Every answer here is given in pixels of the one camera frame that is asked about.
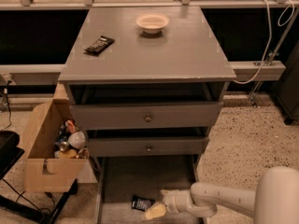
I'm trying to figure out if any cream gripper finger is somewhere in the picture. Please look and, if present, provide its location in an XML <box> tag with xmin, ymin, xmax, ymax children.
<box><xmin>144</xmin><ymin>203</ymin><xmax>166</xmax><ymax>220</ymax></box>

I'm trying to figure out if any blue rxbar blueberry wrapper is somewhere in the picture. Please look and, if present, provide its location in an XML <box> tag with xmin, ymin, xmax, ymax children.
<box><xmin>131</xmin><ymin>195</ymin><xmax>155</xmax><ymax>212</ymax></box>

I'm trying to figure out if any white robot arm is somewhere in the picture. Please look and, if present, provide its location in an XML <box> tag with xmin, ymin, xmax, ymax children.
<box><xmin>144</xmin><ymin>166</ymin><xmax>299</xmax><ymax>224</ymax></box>

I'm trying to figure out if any grey open bottom drawer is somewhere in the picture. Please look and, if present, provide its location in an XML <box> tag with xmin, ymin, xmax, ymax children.
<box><xmin>95</xmin><ymin>155</ymin><xmax>204</xmax><ymax>224</ymax></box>

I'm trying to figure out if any grey top drawer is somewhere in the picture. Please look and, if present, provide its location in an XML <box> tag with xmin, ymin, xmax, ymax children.
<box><xmin>70</xmin><ymin>102</ymin><xmax>222</xmax><ymax>130</ymax></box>

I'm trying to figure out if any grey middle drawer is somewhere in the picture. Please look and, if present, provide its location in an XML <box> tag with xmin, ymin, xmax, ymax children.
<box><xmin>87</xmin><ymin>136</ymin><xmax>209</xmax><ymax>157</ymax></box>

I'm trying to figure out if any grey wooden drawer cabinet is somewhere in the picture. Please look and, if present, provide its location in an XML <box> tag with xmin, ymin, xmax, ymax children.
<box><xmin>57</xmin><ymin>6</ymin><xmax>237</xmax><ymax>224</ymax></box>

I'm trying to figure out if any metal soda can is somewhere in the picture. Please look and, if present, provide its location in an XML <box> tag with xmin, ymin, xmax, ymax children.
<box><xmin>59</xmin><ymin>141</ymin><xmax>69</xmax><ymax>152</ymax></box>

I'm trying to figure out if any colourful snack bag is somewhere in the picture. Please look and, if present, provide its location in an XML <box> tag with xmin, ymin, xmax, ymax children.
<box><xmin>59</xmin><ymin>119</ymin><xmax>78</xmax><ymax>138</ymax></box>

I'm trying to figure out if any cardboard box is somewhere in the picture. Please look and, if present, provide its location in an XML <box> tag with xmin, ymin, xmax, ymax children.
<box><xmin>21</xmin><ymin>99</ymin><xmax>87</xmax><ymax>192</ymax></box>

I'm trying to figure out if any black stand with tray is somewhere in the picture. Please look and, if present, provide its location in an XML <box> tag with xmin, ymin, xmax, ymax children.
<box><xmin>0</xmin><ymin>131</ymin><xmax>78</xmax><ymax>224</ymax></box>

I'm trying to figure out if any black snack bar wrapper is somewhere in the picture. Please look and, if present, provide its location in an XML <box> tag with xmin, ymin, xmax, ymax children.
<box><xmin>84</xmin><ymin>35</ymin><xmax>115</xmax><ymax>56</ymax></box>

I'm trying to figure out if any white paper bowl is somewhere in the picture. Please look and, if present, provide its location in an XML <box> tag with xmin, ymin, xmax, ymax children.
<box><xmin>135</xmin><ymin>13</ymin><xmax>169</xmax><ymax>35</ymax></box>

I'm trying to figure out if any white cable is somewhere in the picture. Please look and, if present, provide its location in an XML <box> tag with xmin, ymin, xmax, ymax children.
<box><xmin>233</xmin><ymin>0</ymin><xmax>295</xmax><ymax>86</ymax></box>

